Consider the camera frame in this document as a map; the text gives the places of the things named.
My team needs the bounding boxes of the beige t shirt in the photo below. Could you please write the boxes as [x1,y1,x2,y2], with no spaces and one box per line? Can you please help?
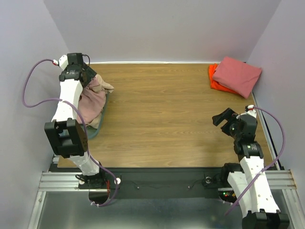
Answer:
[89,74,114,93]

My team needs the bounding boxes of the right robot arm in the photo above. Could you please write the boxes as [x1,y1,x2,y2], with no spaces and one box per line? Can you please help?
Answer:
[212,105,290,229]

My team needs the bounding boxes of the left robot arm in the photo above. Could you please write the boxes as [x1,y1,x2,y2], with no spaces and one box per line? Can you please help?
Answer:
[44,52,106,188]

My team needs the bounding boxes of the folded orange t shirt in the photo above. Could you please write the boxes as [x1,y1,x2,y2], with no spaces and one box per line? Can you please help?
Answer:
[208,63,238,94]

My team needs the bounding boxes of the pink crumpled t shirt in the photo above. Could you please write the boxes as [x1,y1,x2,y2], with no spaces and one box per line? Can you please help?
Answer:
[78,80,106,129]

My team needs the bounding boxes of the folded pink t shirt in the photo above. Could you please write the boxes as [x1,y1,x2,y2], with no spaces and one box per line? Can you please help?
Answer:
[213,56,262,99]

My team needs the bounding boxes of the teal plastic basket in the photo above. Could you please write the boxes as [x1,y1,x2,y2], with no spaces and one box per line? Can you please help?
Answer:
[86,93,110,140]

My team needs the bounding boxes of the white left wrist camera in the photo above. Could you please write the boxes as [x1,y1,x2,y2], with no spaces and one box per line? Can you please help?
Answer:
[52,55,68,70]

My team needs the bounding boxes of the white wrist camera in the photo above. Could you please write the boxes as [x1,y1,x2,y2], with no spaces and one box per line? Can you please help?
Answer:
[236,105,257,119]
[52,55,68,70]

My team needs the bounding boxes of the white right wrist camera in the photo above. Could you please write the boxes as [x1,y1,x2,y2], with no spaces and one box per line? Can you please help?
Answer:
[236,105,257,119]

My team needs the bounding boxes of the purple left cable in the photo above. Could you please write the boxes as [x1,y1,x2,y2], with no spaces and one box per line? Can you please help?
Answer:
[21,58,121,208]

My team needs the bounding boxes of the aluminium frame rail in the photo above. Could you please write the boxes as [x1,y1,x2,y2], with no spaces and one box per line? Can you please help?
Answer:
[39,62,297,191]

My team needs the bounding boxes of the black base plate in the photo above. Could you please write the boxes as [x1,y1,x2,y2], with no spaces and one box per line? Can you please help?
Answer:
[75,167,233,203]

